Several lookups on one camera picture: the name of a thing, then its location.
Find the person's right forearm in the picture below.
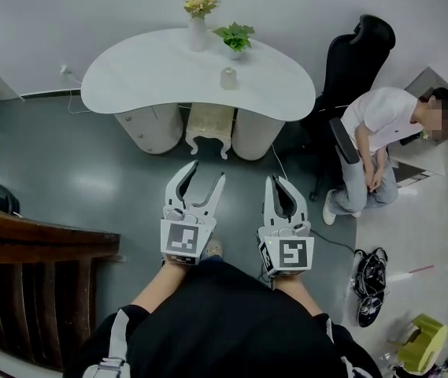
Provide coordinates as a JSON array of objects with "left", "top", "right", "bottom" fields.
[{"left": 273, "top": 275, "right": 324, "bottom": 317}]

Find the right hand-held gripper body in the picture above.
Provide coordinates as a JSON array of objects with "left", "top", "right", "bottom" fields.
[{"left": 256, "top": 217, "right": 316, "bottom": 280}]

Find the yellow flower bunch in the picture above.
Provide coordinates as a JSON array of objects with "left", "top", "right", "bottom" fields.
[{"left": 183, "top": 0, "right": 220, "bottom": 20}]

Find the ornate white stool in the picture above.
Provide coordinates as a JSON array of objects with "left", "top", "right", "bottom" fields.
[{"left": 185, "top": 102, "right": 235, "bottom": 161}]

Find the small beige container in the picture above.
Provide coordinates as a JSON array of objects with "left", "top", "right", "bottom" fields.
[{"left": 219, "top": 67, "right": 238, "bottom": 91}]

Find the black office chair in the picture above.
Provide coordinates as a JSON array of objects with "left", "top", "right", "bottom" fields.
[{"left": 300, "top": 13, "right": 397, "bottom": 203}]

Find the black cable bundle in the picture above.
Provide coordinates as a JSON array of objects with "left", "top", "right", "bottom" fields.
[{"left": 350, "top": 246, "right": 390, "bottom": 329}]

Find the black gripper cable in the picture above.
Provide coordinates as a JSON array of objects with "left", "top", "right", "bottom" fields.
[{"left": 309, "top": 228, "right": 357, "bottom": 254}]

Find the white kidney-shaped table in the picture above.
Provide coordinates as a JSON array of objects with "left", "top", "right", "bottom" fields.
[{"left": 80, "top": 27, "right": 317, "bottom": 161}]

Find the person's black top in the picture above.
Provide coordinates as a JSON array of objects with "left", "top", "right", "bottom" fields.
[{"left": 62, "top": 258, "right": 384, "bottom": 378}]

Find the dark wooden furniture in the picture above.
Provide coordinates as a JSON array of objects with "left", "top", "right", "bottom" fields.
[{"left": 0, "top": 195, "right": 126, "bottom": 372}]

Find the white vase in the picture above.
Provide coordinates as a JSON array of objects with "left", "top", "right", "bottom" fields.
[{"left": 187, "top": 16, "right": 208, "bottom": 53}]

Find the white wall plug with cable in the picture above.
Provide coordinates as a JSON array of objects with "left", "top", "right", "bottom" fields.
[{"left": 59, "top": 64, "right": 91, "bottom": 115}]

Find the person's left forearm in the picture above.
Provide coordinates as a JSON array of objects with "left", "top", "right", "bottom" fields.
[{"left": 130, "top": 261, "right": 188, "bottom": 315}]

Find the yellow-green plastic stool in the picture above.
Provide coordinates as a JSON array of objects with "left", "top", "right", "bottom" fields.
[{"left": 396, "top": 313, "right": 448, "bottom": 376}]

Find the green potted plant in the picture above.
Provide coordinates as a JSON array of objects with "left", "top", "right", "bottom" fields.
[{"left": 211, "top": 21, "right": 256, "bottom": 61}]

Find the person's shoe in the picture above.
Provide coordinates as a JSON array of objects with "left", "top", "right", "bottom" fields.
[{"left": 203, "top": 237, "right": 224, "bottom": 259}]

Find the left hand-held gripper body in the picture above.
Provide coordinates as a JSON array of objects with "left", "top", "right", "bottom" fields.
[{"left": 160, "top": 198, "right": 217, "bottom": 268}]

